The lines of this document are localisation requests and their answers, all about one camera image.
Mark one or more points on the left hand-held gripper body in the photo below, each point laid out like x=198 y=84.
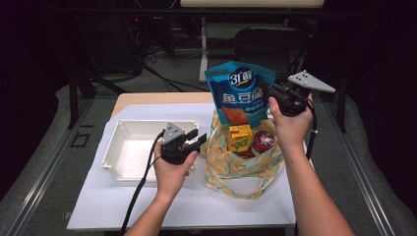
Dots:
x=175 y=150

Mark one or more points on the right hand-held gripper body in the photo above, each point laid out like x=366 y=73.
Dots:
x=291 y=98

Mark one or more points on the blue snack pouch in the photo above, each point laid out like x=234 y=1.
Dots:
x=236 y=98

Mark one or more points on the fruit-print cloth bag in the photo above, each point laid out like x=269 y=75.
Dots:
x=229 y=164

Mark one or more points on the yellow drink carton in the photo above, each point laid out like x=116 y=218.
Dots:
x=239 y=134

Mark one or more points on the white plastic bin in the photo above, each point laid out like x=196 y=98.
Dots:
x=131 y=147

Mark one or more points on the red candy jar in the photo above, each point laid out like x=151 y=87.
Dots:
x=263 y=141

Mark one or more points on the person's left hand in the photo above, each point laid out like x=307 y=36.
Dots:
x=172 y=178

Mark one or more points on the person's right hand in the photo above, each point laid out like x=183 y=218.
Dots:
x=291 y=129

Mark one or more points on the black folding chair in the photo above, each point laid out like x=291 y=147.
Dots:
x=262 y=42

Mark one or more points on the black metal stand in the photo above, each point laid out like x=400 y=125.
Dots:
x=341 y=98
x=73 y=98

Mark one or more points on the white table leg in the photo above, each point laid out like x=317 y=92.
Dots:
x=203 y=49

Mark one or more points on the white table sheet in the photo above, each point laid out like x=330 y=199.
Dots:
x=114 y=203

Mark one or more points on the beige background table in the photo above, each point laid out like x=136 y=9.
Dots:
x=252 y=3

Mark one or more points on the metal floor rail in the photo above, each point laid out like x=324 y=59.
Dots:
x=364 y=183
x=42 y=173

